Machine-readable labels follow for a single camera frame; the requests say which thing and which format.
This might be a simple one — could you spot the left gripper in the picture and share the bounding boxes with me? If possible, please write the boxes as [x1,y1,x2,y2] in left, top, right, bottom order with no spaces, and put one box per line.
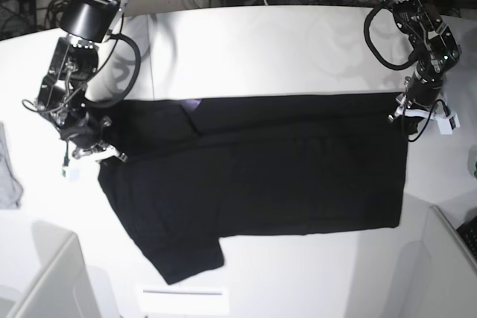
[387,79,448,136]

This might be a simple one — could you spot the black keyboard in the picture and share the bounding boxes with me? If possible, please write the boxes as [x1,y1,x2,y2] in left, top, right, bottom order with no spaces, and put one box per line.
[458,218,477,258]

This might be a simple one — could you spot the grey partition panel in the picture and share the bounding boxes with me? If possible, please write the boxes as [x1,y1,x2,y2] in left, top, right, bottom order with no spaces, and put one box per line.
[1,221,120,317]
[381,206,476,318]

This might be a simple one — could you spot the grey partition panel right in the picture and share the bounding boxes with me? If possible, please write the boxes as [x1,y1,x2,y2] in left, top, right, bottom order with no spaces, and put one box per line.
[381,206,476,318]

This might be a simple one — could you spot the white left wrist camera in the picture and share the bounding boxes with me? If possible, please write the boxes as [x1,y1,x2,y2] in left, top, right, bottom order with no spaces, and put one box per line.
[435,111,461,136]

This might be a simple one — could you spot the grey cloth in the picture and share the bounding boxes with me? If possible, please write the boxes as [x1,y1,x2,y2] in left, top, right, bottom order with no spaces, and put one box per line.
[1,124,23,210]

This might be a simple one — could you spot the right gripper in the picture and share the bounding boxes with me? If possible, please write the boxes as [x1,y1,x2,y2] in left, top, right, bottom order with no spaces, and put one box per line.
[59,115,128,162]

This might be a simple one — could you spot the grey partition panel left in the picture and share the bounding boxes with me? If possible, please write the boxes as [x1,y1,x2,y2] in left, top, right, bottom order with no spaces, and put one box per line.
[1,221,120,317]

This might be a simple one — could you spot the black T-shirt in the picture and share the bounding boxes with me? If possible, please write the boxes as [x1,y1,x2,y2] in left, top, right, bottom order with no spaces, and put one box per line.
[98,93,408,284]

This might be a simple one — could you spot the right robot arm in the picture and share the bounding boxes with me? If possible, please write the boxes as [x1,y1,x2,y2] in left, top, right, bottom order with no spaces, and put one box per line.
[23,0,141,162]

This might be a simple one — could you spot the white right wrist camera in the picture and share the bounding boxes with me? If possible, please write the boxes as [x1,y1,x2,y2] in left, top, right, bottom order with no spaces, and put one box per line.
[61,163,80,182]

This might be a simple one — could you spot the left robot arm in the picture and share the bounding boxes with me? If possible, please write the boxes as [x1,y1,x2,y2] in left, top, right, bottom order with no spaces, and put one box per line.
[364,0,461,142]

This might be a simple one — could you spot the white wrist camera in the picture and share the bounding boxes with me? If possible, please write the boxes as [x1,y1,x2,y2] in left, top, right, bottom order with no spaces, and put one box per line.
[435,111,461,136]
[61,163,80,182]

